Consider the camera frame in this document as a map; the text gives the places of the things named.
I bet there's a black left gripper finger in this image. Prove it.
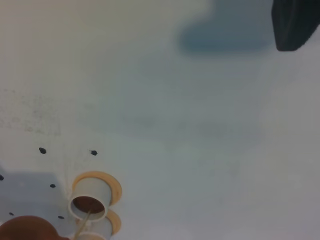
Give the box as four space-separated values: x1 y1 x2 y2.
271 0 320 52

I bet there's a brown clay teapot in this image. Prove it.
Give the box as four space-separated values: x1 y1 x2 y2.
0 215 69 240

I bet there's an orange near cup coaster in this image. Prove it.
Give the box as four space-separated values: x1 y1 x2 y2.
72 171 123 206

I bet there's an orange cup coaster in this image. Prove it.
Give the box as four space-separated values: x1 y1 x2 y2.
72 171 123 206
106 209 122 236

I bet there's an orange far cup coaster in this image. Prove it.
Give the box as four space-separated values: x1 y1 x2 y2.
106 209 122 236

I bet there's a white near teacup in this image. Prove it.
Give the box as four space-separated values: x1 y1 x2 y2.
68 177 112 222

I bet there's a white teacup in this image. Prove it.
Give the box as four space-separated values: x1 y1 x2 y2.
68 177 112 222
75 218 113 240

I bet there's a white far teacup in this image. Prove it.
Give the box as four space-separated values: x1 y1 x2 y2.
75 218 113 240

